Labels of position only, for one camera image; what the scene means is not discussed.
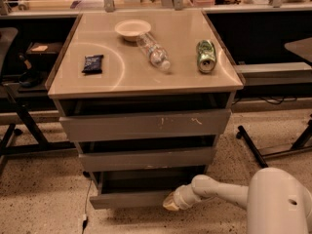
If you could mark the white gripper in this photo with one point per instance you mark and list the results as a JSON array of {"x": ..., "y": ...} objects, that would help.
[{"x": 178, "y": 197}]

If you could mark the grey bottom drawer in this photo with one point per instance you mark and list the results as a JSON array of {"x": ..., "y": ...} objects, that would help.
[{"x": 139, "y": 188}]

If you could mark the grey drawer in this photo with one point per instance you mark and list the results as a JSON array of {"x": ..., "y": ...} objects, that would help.
[
  {"x": 145, "y": 125},
  {"x": 147, "y": 159},
  {"x": 139, "y": 188}
]

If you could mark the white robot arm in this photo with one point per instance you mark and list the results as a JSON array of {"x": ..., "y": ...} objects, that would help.
[{"x": 275, "y": 201}]

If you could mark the grey middle drawer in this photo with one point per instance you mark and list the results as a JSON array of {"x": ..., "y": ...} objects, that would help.
[{"x": 147, "y": 159}]

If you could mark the grey top drawer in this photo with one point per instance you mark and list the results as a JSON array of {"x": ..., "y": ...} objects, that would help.
[{"x": 145, "y": 125}]

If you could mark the grey drawer cabinet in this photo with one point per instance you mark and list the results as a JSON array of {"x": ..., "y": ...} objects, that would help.
[{"x": 129, "y": 83}]

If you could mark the clear plastic water bottle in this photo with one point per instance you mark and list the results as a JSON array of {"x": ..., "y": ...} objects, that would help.
[{"x": 155, "y": 53}]

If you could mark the green soda can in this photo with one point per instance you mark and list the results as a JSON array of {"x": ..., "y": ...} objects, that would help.
[{"x": 206, "y": 56}]

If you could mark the dark blue snack packet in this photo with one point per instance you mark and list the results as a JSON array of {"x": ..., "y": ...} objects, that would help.
[{"x": 92, "y": 64}]

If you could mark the white paper bowl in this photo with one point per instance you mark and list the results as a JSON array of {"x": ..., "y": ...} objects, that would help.
[{"x": 130, "y": 29}]

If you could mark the black box on shelf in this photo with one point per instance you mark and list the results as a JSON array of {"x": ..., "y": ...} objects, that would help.
[{"x": 44, "y": 51}]

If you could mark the black chair frame left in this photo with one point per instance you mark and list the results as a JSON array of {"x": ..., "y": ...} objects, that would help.
[{"x": 25, "y": 118}]

